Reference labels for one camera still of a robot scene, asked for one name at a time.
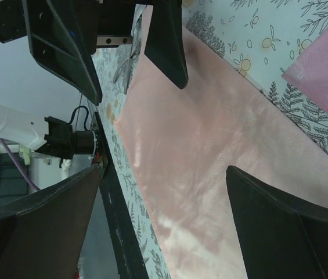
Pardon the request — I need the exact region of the salmon pink cloth napkin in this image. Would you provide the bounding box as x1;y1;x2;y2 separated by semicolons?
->
114;5;328;279

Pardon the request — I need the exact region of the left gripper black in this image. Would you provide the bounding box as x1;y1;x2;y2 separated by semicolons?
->
0;1;137;105

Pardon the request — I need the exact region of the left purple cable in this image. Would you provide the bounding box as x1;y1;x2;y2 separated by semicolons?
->
0;138;41;191

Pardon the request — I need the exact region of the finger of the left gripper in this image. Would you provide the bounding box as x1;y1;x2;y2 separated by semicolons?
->
145;0;188;89

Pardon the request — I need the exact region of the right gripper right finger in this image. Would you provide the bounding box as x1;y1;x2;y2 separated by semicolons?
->
226;166;328;278

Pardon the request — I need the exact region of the floral tablecloth mat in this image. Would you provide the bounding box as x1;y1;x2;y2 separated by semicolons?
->
93;1;328;278

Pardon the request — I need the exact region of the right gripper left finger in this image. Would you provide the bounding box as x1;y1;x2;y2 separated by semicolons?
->
0;167;99;278

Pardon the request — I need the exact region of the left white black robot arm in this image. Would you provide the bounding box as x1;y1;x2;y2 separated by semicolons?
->
0;1;188;159

